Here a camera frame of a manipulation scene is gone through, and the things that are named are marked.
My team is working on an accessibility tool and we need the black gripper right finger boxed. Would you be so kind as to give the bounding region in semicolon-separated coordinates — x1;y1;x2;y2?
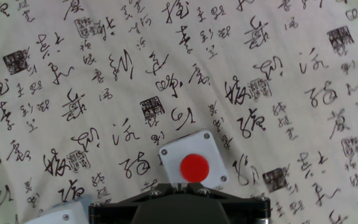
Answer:
179;182;272;224

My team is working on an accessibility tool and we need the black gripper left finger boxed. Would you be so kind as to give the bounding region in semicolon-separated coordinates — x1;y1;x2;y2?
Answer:
88;182;180;224

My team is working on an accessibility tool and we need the green button box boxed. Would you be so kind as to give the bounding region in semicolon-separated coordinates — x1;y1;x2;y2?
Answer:
23;195;93;224

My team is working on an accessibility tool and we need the red mushroom button box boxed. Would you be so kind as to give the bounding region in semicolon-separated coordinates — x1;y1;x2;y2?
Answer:
158;129;229;189

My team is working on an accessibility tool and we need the calligraphy print tablecloth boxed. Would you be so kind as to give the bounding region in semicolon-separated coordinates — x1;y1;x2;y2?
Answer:
0;0;358;224

